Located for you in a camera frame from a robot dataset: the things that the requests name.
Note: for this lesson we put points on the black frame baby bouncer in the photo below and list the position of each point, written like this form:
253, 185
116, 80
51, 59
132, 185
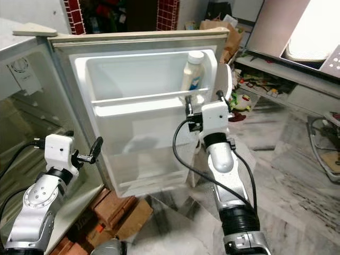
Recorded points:
324, 143

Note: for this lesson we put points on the white television shelf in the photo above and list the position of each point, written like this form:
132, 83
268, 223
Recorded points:
292, 90

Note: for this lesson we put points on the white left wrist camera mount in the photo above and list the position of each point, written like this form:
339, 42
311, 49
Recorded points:
58, 151

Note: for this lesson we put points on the brown paper bag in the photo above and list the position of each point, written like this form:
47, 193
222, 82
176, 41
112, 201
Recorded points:
226, 34

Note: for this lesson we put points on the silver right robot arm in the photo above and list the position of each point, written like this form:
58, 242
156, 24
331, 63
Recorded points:
231, 180

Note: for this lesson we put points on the white thermostat dial housing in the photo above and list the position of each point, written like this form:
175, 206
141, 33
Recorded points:
24, 74

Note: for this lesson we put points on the silver fridge door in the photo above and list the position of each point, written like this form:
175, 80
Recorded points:
138, 133

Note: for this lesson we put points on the orange brick row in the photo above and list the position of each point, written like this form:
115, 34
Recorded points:
77, 247

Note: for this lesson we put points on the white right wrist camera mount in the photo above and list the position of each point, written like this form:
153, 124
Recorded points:
215, 117

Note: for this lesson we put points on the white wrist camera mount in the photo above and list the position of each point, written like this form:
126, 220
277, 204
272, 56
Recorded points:
215, 117
58, 151

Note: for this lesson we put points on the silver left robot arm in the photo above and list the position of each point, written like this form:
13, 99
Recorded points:
40, 207

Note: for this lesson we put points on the white plastic bottle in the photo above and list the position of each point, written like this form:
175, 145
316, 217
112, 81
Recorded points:
193, 71

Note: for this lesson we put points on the black bag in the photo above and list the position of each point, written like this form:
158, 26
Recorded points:
219, 10

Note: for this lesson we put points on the beige fridge hinge cover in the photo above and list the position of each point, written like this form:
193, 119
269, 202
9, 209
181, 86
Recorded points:
34, 30

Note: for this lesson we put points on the grey robot leg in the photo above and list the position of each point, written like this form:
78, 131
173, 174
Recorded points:
109, 248

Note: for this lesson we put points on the flat screen television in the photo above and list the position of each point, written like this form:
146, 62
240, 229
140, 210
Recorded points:
308, 26

